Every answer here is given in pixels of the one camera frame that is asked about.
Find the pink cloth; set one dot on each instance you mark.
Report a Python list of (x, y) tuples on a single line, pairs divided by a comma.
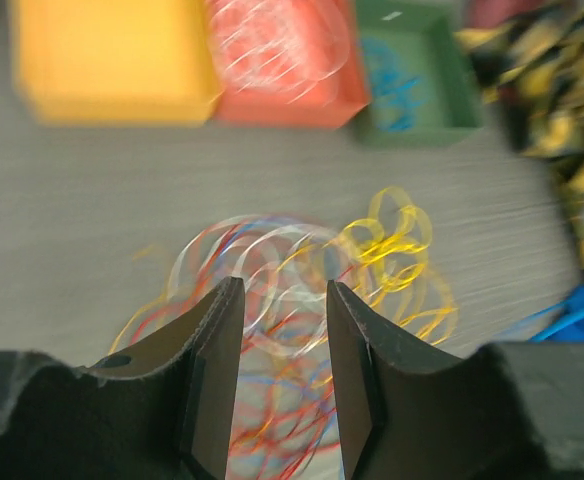
[(484, 14)]

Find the orange plastic bin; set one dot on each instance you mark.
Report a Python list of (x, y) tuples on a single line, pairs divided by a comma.
[(287, 63)]

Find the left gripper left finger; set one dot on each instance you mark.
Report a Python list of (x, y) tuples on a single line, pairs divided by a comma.
[(159, 409)]

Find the green plastic bin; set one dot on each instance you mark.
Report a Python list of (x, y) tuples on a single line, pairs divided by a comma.
[(423, 89)]

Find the yellow plaid shirt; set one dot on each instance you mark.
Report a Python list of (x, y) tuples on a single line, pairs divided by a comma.
[(532, 65)]

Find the yellow plastic bin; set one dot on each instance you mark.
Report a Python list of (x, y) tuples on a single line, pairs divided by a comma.
[(114, 63)]

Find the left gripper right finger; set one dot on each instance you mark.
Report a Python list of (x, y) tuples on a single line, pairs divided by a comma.
[(408, 410)]

